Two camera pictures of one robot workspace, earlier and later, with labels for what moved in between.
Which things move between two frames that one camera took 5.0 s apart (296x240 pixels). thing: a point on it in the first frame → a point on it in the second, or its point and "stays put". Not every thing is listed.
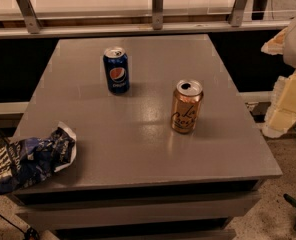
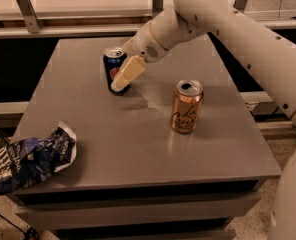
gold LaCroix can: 186,100 stays put
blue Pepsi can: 116,63 stays put
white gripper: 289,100 → 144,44
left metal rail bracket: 30,17 stays put
